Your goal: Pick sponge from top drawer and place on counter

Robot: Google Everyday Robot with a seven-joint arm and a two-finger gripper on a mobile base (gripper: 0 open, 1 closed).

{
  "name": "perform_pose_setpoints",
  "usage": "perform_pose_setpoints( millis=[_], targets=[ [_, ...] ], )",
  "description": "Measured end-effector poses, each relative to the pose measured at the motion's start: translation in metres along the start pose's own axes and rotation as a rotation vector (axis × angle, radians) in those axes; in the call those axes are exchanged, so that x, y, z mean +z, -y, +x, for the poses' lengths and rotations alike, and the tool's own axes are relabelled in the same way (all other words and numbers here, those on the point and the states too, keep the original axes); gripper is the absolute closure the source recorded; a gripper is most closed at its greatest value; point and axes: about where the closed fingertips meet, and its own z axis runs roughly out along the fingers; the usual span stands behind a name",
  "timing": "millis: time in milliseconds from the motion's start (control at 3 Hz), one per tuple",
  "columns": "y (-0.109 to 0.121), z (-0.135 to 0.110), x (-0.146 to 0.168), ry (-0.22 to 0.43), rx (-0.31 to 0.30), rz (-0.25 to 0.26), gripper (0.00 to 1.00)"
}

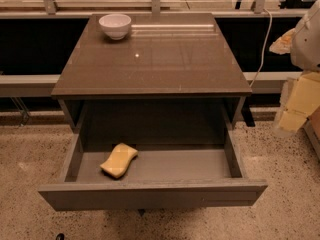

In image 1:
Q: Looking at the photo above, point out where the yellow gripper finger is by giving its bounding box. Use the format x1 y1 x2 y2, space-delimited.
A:
274 71 320 134
269 28 295 55

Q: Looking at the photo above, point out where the yellow sponge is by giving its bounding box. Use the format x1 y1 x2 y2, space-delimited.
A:
100 143 138 179

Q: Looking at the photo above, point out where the grey cabinet with glossy top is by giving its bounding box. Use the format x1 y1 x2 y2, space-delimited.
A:
52 14 251 151

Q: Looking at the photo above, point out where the open grey top drawer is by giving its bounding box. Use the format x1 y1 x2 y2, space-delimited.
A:
37 111 269 212

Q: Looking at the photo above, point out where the white ceramic bowl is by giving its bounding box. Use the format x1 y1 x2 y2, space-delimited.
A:
98 14 131 40

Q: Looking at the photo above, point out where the white cable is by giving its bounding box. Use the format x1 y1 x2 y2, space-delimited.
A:
249 7 273 88

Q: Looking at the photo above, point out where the grey metal rail frame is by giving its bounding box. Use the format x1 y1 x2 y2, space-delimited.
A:
0 0 320 98

